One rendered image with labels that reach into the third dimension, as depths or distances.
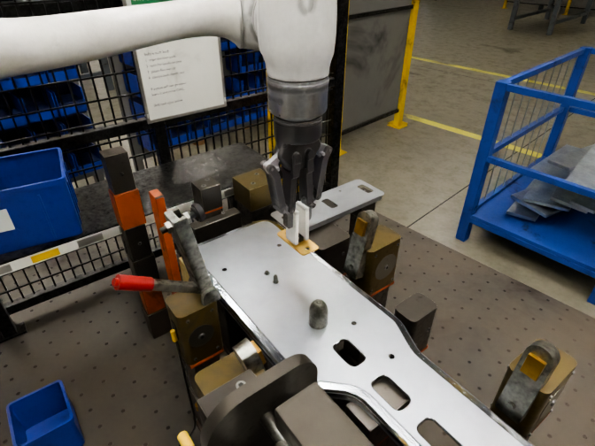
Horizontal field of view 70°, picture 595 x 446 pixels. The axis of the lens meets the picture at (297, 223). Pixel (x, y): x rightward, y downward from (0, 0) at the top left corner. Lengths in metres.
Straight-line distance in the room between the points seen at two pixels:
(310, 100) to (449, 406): 0.47
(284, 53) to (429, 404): 0.52
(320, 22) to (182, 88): 0.64
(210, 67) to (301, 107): 0.61
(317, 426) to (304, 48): 0.44
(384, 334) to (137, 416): 0.57
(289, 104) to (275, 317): 0.35
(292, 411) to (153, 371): 0.71
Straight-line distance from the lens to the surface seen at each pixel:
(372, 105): 3.91
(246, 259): 0.86
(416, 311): 0.79
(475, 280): 1.36
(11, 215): 0.95
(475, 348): 1.17
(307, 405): 0.42
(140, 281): 0.65
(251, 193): 0.98
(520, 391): 0.68
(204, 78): 1.19
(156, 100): 1.15
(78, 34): 0.64
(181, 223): 0.61
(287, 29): 0.58
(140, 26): 0.68
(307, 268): 0.83
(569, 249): 2.65
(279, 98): 0.62
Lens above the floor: 1.54
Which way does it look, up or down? 34 degrees down
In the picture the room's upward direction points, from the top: straight up
